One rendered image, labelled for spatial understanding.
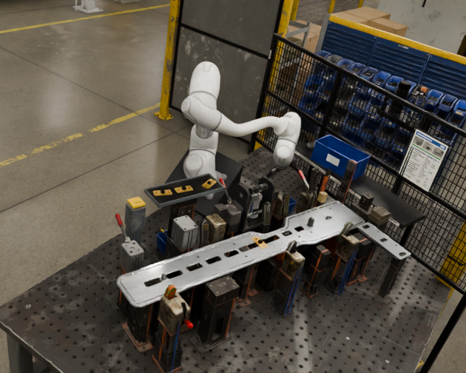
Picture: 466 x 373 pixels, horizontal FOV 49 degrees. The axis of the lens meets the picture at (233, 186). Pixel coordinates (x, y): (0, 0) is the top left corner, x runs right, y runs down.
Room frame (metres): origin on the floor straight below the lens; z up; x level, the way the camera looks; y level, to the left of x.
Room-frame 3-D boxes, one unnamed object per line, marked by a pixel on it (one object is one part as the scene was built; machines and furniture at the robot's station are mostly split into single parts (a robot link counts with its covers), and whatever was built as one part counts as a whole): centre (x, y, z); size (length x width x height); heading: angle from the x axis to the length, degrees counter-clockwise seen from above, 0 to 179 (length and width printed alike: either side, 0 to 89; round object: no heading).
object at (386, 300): (2.08, -0.89, 0.84); 0.11 x 0.06 x 0.29; 43
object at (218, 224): (1.94, 0.05, 0.89); 0.13 x 0.11 x 0.38; 43
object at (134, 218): (1.84, 0.41, 0.92); 0.08 x 0.08 x 0.44; 43
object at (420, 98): (2.77, -0.92, 1.53); 0.06 x 0.06 x 0.20
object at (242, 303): (1.88, -0.12, 0.84); 0.17 x 0.06 x 0.29; 43
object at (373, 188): (2.70, -0.70, 1.01); 0.90 x 0.22 x 0.03; 43
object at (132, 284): (1.92, -0.17, 1.00); 1.38 x 0.22 x 0.02; 133
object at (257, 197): (2.15, -0.11, 0.94); 0.18 x 0.13 x 0.49; 133
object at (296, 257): (1.85, -0.34, 0.87); 0.12 x 0.09 x 0.35; 43
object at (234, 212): (2.06, -0.02, 0.89); 0.13 x 0.11 x 0.38; 43
